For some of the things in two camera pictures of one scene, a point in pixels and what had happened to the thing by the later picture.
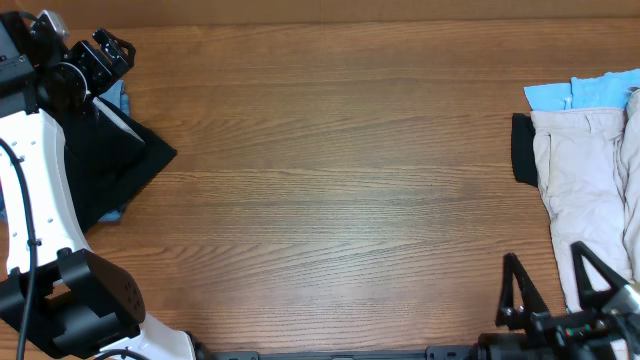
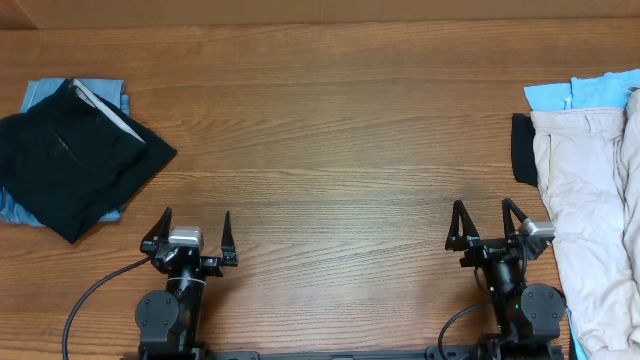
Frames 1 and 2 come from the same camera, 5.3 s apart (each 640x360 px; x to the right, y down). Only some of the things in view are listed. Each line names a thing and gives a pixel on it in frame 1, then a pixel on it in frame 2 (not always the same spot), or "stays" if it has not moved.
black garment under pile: [523, 149] stays
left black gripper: [103, 75] → [213, 265]
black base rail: [433, 353] stays
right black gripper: [562, 325] → [482, 248]
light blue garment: [606, 91] stays
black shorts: [111, 162] stays
